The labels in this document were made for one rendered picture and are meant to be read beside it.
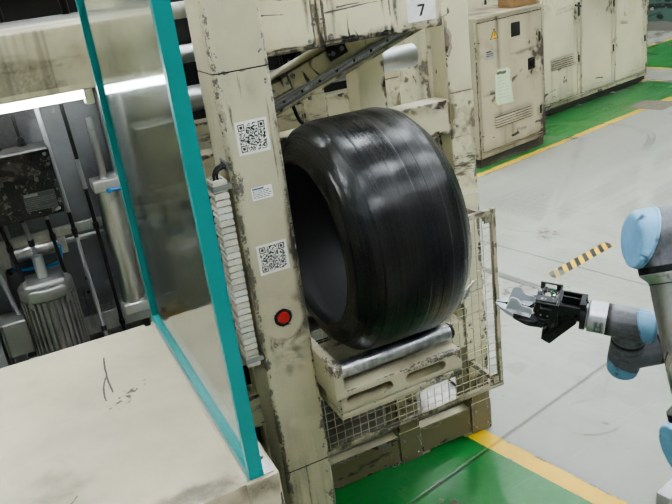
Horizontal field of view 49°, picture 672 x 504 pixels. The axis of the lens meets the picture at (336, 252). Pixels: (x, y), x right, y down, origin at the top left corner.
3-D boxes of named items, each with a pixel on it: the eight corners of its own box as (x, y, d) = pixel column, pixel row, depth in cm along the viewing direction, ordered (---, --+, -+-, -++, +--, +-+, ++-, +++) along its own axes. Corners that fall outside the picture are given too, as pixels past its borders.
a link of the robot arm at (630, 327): (652, 354, 168) (659, 327, 163) (601, 344, 172) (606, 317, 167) (655, 331, 174) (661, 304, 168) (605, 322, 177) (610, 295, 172)
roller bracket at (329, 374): (336, 403, 181) (331, 368, 177) (277, 340, 215) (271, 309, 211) (348, 399, 182) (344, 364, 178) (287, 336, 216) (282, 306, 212)
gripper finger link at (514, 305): (496, 288, 179) (535, 295, 175) (495, 305, 183) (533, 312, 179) (493, 297, 177) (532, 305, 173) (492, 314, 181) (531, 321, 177)
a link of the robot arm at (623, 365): (658, 377, 177) (666, 344, 170) (613, 385, 176) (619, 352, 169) (642, 354, 183) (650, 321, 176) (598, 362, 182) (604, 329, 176)
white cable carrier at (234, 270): (248, 368, 181) (211, 182, 164) (241, 360, 186) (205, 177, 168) (264, 362, 183) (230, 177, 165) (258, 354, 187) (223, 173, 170)
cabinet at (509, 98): (483, 170, 634) (475, 18, 588) (434, 161, 677) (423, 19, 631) (548, 144, 684) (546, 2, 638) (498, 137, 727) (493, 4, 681)
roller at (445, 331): (337, 373, 182) (329, 360, 185) (336, 384, 185) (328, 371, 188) (456, 330, 194) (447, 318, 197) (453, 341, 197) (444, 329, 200)
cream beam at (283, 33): (238, 64, 184) (228, 2, 178) (209, 58, 205) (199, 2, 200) (445, 26, 206) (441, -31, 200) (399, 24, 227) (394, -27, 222)
